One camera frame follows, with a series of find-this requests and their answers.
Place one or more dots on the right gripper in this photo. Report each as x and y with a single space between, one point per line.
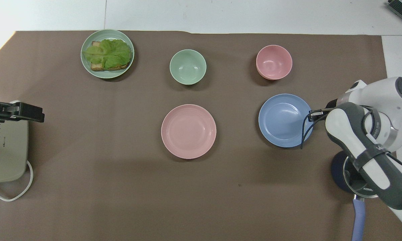
332 103

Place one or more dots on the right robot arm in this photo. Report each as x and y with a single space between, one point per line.
358 134

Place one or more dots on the beige appliance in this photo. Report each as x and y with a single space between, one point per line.
6 150

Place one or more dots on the blue plate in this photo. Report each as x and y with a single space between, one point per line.
283 120

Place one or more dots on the pink bowl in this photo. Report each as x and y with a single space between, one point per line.
273 62

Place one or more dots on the green plate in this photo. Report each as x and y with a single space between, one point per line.
87 65

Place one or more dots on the toast slice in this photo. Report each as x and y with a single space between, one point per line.
98 67

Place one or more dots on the green lettuce leaf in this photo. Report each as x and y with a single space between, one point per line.
110 52

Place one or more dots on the pink plate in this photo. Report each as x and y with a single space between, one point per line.
188 131

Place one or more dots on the green bowl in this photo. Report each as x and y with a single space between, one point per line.
187 67

